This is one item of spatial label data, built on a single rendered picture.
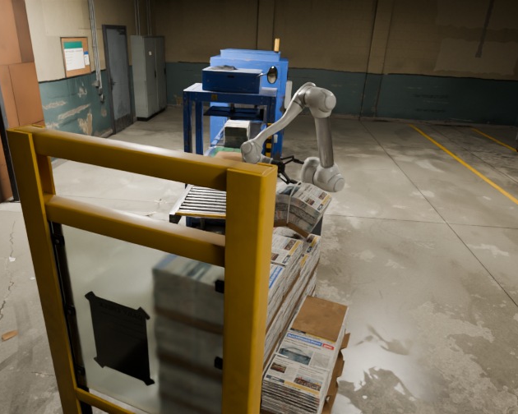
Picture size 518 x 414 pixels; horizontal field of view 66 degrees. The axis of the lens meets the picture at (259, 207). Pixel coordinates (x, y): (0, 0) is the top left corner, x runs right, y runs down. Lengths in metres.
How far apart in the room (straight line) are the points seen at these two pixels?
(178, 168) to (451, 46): 11.66
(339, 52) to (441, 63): 2.75
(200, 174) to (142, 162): 0.16
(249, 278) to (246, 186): 0.23
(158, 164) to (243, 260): 0.30
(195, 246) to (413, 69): 11.34
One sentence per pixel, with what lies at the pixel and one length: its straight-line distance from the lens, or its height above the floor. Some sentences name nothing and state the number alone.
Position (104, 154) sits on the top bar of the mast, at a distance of 1.06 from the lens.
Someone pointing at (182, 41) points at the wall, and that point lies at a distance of 11.92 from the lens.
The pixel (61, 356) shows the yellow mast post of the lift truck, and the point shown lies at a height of 1.08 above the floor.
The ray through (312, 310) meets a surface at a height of 0.60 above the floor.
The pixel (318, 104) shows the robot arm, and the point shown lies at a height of 1.72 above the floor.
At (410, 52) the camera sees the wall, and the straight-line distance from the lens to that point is 12.06.
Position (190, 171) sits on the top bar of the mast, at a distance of 0.93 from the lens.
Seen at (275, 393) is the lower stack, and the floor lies 0.53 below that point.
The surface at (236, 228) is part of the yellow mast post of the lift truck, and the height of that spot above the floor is 1.71.
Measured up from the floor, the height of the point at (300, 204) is 1.14.
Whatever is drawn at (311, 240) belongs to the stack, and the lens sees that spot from 2.79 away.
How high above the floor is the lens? 2.12
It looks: 23 degrees down
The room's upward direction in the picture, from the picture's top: 3 degrees clockwise
